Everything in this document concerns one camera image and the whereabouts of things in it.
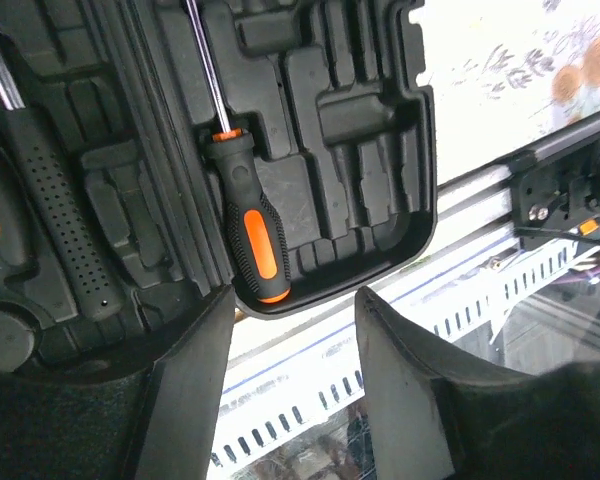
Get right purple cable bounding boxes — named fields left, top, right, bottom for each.
left=559, top=249, right=600, bottom=289

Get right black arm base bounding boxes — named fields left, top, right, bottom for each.
left=511, top=139, right=600, bottom=251

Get black plastic tool case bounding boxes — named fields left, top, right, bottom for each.
left=0, top=1, right=437, bottom=369

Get aluminium front rail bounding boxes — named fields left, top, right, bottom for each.
left=207, top=164, right=600, bottom=479

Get orange handled pliers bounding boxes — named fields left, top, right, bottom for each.
left=0, top=151, right=33, bottom=267

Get small claw hammer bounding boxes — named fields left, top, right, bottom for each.
left=0, top=50, right=124, bottom=321

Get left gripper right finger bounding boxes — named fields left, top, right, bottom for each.
left=354, top=287, right=600, bottom=479

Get black handled screwdriver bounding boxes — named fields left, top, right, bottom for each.
left=186, top=1, right=291, bottom=304

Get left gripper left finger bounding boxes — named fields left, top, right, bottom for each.
left=0, top=286, right=234, bottom=479

